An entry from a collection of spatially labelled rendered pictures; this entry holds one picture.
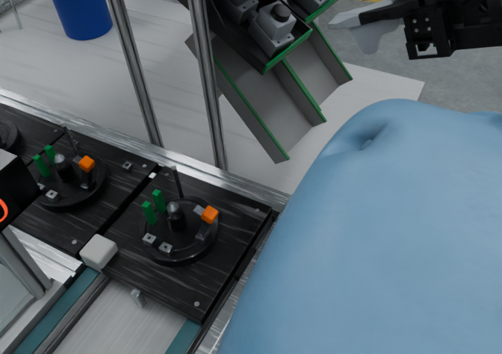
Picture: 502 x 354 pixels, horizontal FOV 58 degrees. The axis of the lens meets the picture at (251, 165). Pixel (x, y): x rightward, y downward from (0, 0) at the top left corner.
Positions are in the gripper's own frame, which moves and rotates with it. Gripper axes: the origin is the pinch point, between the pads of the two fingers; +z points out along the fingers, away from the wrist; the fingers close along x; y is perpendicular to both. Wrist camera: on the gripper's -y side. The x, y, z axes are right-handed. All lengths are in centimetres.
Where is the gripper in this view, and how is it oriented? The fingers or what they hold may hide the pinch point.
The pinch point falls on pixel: (349, 5)
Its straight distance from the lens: 67.7
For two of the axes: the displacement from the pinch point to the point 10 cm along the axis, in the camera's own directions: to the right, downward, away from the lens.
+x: 6.2, -6.0, 5.1
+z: -6.9, -0.9, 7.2
